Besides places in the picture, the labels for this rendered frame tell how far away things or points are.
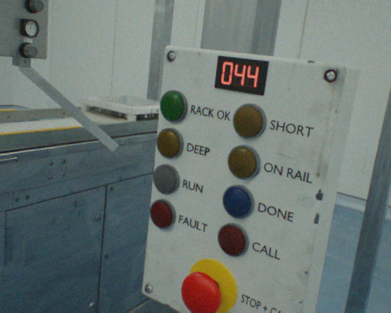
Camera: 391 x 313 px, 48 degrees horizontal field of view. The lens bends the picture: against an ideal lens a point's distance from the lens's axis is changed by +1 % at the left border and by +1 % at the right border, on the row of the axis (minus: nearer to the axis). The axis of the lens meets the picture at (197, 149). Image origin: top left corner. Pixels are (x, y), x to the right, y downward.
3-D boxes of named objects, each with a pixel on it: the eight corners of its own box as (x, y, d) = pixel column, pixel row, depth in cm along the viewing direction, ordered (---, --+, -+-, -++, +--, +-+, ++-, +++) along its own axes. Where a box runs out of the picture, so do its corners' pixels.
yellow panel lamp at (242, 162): (252, 182, 37) (257, 150, 36) (224, 175, 38) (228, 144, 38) (257, 180, 38) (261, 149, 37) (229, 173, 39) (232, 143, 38)
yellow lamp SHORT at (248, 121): (259, 141, 36) (263, 107, 36) (229, 134, 38) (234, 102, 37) (262, 140, 37) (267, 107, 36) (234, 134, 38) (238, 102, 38)
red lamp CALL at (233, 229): (241, 261, 39) (245, 231, 38) (214, 250, 40) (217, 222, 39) (245, 258, 39) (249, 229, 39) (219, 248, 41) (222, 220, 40)
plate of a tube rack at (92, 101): (132, 115, 138) (133, 109, 137) (79, 103, 151) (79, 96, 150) (178, 111, 158) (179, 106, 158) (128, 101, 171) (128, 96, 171)
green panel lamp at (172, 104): (180, 123, 40) (183, 93, 40) (156, 118, 42) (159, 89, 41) (185, 122, 41) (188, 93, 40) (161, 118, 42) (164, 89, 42)
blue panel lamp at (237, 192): (246, 222, 38) (251, 192, 37) (219, 213, 39) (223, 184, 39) (251, 220, 38) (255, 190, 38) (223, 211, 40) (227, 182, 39)
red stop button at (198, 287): (212, 328, 38) (217, 285, 38) (174, 310, 40) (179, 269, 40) (236, 306, 42) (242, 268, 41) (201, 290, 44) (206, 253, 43)
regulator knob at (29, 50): (26, 59, 94) (27, 38, 93) (19, 57, 95) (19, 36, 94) (40, 59, 97) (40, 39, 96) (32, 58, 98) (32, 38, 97)
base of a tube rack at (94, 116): (131, 130, 139) (131, 123, 138) (77, 117, 152) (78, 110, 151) (177, 125, 159) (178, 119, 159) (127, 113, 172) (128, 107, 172)
